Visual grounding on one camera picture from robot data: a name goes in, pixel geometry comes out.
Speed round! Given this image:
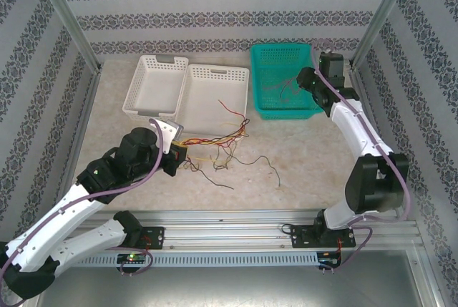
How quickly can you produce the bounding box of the aluminium mounting rail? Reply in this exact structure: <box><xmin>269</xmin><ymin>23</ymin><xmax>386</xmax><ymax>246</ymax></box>
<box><xmin>71</xmin><ymin>208</ymin><xmax>420</xmax><ymax>251</ymax></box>

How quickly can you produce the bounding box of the teal perforated basket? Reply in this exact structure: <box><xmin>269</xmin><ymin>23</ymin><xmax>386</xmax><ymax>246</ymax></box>
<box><xmin>249</xmin><ymin>43</ymin><xmax>323</xmax><ymax>121</ymax></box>

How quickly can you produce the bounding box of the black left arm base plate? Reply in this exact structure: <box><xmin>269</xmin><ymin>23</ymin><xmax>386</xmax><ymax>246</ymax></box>
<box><xmin>137</xmin><ymin>226</ymin><xmax>165</xmax><ymax>250</ymax></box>

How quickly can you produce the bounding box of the aluminium frame post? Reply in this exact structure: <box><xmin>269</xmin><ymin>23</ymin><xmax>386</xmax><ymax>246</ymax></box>
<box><xmin>349</xmin><ymin>0</ymin><xmax>419</xmax><ymax>70</ymax></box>
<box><xmin>28</xmin><ymin>0</ymin><xmax>103</xmax><ymax>72</ymax></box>

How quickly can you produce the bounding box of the aluminium side rail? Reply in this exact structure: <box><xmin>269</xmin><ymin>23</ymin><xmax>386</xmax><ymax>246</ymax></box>
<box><xmin>48</xmin><ymin>69</ymin><xmax>103</xmax><ymax>225</ymax></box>
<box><xmin>346</xmin><ymin>59</ymin><xmax>409</xmax><ymax>223</ymax></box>

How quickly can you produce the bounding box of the small white perforated basket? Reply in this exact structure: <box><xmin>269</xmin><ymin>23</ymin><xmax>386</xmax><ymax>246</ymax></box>
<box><xmin>122</xmin><ymin>54</ymin><xmax>190</xmax><ymax>124</ymax></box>

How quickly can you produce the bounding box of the thin black wire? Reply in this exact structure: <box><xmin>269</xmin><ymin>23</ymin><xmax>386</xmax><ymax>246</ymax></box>
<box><xmin>213</xmin><ymin>142</ymin><xmax>239</xmax><ymax>172</ymax></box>
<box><xmin>184</xmin><ymin>162</ymin><xmax>235</xmax><ymax>191</ymax></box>
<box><xmin>234</xmin><ymin>155</ymin><xmax>282</xmax><ymax>190</ymax></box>

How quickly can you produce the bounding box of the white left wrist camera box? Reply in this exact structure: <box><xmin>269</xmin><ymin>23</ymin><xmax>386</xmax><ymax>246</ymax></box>
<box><xmin>149</xmin><ymin>119</ymin><xmax>184</xmax><ymax>143</ymax></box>

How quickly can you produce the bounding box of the steel base sheet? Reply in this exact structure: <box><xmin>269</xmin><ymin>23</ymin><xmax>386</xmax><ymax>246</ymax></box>
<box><xmin>21</xmin><ymin>249</ymin><xmax>443</xmax><ymax>307</ymax></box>

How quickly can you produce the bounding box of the slotted grey cable duct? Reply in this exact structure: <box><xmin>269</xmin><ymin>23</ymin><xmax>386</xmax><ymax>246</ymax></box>
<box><xmin>77</xmin><ymin>251</ymin><xmax>320</xmax><ymax>268</ymax></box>

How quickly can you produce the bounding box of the thin brown wire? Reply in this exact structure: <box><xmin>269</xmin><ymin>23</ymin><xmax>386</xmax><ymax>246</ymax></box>
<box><xmin>279</xmin><ymin>77</ymin><xmax>298</xmax><ymax>102</ymax></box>
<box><xmin>263</xmin><ymin>77</ymin><xmax>298</xmax><ymax>92</ymax></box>

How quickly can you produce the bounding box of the large white perforated basket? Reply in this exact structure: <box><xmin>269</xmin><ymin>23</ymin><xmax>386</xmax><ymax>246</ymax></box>
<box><xmin>175</xmin><ymin>63</ymin><xmax>250</xmax><ymax>136</ymax></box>

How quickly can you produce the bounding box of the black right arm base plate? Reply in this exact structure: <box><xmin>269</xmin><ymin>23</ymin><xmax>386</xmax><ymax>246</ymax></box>
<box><xmin>290</xmin><ymin>223</ymin><xmax>357</xmax><ymax>250</ymax></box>

